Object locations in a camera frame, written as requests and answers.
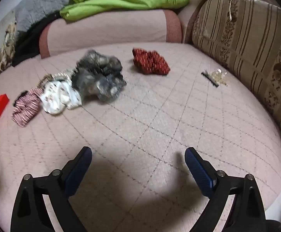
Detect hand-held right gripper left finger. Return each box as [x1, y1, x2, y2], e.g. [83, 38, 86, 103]
[10, 146, 93, 232]

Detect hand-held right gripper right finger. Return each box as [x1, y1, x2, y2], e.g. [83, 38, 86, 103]
[184, 147, 267, 232]

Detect white dotted scrunchie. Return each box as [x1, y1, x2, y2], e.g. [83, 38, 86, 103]
[40, 78, 83, 116]

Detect pink plaid scrunchie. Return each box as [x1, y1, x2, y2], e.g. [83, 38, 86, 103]
[12, 88, 44, 128]

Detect grey sheer scrunchie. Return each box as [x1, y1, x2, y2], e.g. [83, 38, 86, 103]
[71, 49, 127, 102]

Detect gold braided hair tie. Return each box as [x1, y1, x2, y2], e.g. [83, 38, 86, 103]
[37, 69, 74, 87]

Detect red dotted scrunchie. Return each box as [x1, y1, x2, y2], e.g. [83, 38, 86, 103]
[132, 48, 171, 75]

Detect black cloth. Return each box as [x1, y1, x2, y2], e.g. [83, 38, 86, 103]
[12, 12, 63, 66]

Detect striped floral sofa cushion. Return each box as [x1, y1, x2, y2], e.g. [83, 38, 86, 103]
[191, 0, 281, 155]

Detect pink bolster cushion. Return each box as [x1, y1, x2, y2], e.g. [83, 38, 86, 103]
[39, 9, 182, 59]

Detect leaf patterned cloth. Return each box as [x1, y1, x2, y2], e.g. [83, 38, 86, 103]
[0, 20, 17, 78]

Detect grey quilted blanket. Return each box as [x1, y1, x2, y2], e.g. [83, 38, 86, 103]
[15, 0, 69, 33]

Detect green cloth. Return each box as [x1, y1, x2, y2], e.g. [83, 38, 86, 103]
[59, 0, 190, 22]

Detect white cable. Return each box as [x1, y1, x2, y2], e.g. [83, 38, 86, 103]
[229, 0, 244, 21]

